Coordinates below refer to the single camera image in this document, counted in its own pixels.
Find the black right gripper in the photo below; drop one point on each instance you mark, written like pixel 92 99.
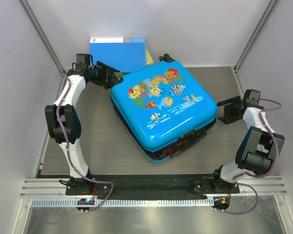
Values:
pixel 228 118

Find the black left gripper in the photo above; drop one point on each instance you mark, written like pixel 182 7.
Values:
pixel 104 75

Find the blue suitcase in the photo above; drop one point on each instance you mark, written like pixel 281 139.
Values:
pixel 164 108

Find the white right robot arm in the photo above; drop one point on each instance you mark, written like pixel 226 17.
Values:
pixel 259 151

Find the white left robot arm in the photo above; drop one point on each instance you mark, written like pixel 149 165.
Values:
pixel 62 120

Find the blue white flat box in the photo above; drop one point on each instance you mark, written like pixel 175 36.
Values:
pixel 124 54

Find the yellow-green drawer organizer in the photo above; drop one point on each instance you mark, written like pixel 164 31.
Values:
pixel 149 59

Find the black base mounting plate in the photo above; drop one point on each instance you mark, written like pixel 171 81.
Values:
pixel 150 187

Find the aluminium corner post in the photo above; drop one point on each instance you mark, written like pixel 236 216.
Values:
pixel 40 32
pixel 272 4

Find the slotted cable duct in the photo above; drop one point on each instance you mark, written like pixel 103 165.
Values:
pixel 87 202

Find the aluminium right corner post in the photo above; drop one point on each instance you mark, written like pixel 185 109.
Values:
pixel 272 4

